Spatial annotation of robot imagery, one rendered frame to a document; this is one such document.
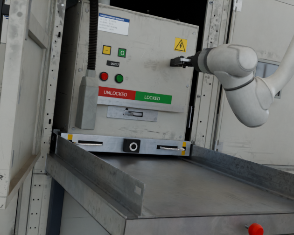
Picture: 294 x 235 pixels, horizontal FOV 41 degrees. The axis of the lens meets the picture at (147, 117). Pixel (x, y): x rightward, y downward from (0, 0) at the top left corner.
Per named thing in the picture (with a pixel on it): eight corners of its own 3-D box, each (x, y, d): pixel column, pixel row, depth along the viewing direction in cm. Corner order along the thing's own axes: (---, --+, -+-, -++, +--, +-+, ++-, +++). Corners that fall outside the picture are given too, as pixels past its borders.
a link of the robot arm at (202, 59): (226, 76, 132) (215, 76, 137) (230, 49, 131) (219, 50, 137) (204, 72, 128) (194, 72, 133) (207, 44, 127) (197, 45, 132)
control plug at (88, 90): (94, 130, 132) (101, 78, 131) (80, 129, 130) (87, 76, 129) (87, 127, 139) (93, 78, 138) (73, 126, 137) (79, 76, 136)
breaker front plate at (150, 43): (184, 144, 161) (199, 27, 159) (68, 137, 139) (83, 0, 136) (183, 144, 162) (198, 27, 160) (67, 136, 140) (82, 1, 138)
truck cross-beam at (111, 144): (189, 155, 162) (191, 141, 162) (59, 149, 138) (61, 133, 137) (182, 154, 167) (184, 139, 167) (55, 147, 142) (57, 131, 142)
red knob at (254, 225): (264, 239, 88) (266, 225, 88) (253, 240, 87) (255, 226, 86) (250, 232, 92) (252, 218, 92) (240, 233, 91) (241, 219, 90)
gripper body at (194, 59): (195, 70, 133) (181, 70, 141) (215, 73, 137) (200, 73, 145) (198, 48, 132) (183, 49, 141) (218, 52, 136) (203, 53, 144)
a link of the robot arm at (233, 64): (199, 54, 126) (214, 90, 130) (230, 52, 112) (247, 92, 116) (223, 38, 130) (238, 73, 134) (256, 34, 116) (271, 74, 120)
